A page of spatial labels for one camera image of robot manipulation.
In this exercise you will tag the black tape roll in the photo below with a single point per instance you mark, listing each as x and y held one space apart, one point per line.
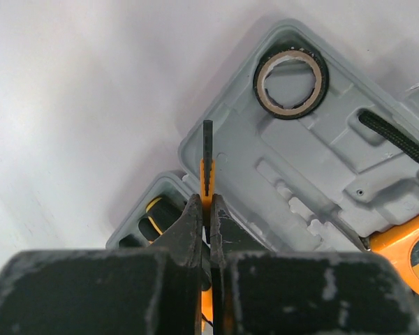
291 80

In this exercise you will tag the black yellow screwdriver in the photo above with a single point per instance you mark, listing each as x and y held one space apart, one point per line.
160 214

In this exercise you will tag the orange tape measure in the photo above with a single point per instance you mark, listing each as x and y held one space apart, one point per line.
399 244

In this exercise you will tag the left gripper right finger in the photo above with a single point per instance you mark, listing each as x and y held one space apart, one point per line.
256 291

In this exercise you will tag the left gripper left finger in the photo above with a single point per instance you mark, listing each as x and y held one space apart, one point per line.
149 290

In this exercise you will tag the grey plastic tool case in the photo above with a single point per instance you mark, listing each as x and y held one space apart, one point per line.
322 182

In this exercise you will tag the orange hex key set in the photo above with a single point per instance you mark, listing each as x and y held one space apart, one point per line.
207 177

